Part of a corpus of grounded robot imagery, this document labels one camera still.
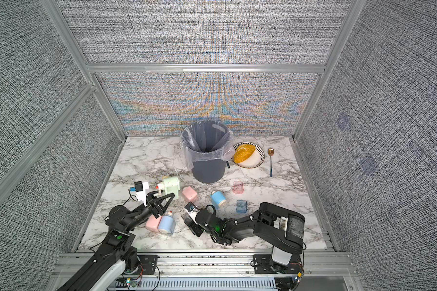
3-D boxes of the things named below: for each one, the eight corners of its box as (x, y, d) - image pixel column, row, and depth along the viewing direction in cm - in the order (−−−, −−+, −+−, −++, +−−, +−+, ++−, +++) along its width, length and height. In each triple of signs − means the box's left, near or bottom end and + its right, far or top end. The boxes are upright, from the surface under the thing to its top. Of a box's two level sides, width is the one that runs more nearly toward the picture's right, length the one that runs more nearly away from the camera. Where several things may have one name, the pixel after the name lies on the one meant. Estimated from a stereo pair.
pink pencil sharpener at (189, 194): (191, 207, 91) (189, 201, 85) (182, 197, 95) (180, 190, 89) (199, 201, 93) (198, 194, 87) (190, 191, 97) (189, 184, 91)
